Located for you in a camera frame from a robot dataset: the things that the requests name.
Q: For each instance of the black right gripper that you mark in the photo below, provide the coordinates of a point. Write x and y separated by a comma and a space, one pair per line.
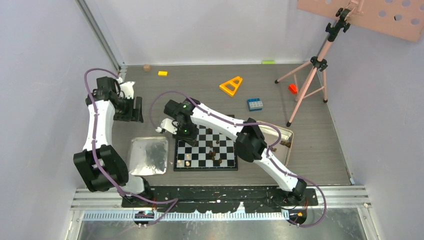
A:
191, 139

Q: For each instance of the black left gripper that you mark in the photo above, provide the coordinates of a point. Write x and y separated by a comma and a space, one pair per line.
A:
133, 115

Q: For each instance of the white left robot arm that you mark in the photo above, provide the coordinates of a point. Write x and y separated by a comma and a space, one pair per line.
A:
99, 164

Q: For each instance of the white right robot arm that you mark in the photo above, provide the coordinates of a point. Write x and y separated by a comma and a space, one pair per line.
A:
249, 146

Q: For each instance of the pink perforated board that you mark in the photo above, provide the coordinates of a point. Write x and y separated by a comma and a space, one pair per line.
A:
403, 19

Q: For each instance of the black and white chessboard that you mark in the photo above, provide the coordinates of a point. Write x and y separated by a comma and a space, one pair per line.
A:
212, 151

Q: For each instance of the silver tin lid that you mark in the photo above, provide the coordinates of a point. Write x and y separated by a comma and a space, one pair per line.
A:
148, 156

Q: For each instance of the small yellow block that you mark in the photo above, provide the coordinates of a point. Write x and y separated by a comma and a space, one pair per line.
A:
162, 73

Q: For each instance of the yellow triangle toy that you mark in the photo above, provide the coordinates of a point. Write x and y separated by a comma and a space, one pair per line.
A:
231, 86

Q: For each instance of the blue and grey lego block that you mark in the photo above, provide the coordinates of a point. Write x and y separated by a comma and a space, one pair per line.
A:
254, 104

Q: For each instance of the gold square metal tin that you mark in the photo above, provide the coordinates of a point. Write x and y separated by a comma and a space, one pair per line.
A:
282, 136

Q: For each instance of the dark pawn in tin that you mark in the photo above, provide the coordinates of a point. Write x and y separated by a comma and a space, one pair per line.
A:
286, 143

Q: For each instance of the red block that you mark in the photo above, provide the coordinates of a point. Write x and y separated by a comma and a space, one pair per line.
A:
293, 89

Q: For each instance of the pink tripod stand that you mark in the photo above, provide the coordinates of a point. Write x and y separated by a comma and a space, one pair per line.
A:
318, 64

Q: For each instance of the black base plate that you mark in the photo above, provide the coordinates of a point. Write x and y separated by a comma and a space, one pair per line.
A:
219, 199

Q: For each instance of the green block at wall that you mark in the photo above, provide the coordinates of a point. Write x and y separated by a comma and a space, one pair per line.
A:
268, 62

